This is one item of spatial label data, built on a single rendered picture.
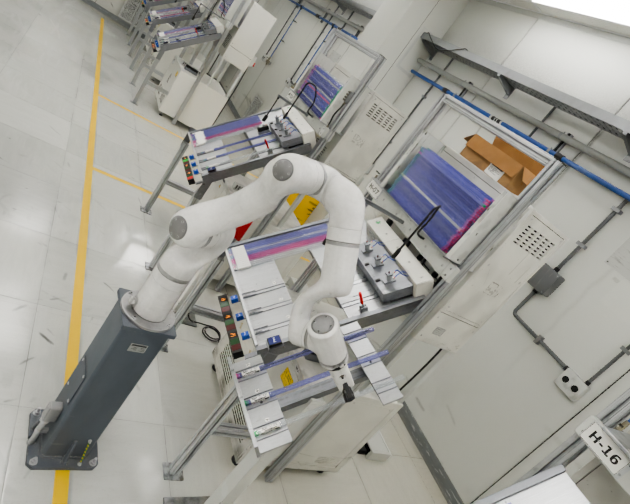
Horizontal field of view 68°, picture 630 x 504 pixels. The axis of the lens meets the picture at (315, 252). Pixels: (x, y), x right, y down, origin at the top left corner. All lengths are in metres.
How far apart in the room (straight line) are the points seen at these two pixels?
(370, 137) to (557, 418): 2.04
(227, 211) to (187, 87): 4.85
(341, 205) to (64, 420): 1.26
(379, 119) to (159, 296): 2.04
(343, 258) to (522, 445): 2.30
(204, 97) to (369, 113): 3.42
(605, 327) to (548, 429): 0.68
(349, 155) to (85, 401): 2.15
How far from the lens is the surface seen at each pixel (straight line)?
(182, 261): 1.52
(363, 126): 3.13
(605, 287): 3.25
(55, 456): 2.10
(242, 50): 6.16
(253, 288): 2.06
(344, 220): 1.18
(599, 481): 1.72
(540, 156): 1.94
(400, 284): 1.93
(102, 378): 1.78
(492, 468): 3.37
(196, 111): 6.27
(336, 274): 1.19
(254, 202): 1.33
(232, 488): 1.94
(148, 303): 1.60
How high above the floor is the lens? 1.68
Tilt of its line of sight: 19 degrees down
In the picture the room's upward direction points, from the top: 38 degrees clockwise
